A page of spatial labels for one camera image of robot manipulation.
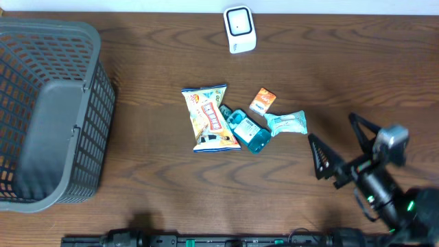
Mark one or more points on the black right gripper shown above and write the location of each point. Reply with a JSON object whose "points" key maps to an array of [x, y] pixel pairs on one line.
{"points": [[339, 163]]}

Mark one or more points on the light teal wipes packet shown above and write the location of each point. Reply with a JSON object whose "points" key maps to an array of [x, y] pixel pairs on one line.
{"points": [[293, 122]]}

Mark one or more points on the teal mouthwash bottle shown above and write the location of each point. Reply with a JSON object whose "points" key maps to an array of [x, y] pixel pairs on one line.
{"points": [[249, 132]]}

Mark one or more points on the small orange box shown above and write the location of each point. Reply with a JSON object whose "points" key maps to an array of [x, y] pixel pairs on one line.
{"points": [[262, 101]]}

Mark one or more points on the yellow red snack bag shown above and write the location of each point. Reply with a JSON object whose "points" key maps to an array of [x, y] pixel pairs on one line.
{"points": [[212, 133]]}

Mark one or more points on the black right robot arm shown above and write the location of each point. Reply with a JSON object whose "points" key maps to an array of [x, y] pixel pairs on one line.
{"points": [[412, 215]]}

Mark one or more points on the white barcode scanner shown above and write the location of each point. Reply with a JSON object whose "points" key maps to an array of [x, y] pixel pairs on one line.
{"points": [[240, 30]]}

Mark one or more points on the grey plastic shopping basket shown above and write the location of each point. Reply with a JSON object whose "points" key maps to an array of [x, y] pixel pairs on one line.
{"points": [[57, 105]]}

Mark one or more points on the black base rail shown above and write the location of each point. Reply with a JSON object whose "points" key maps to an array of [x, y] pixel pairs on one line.
{"points": [[298, 238]]}

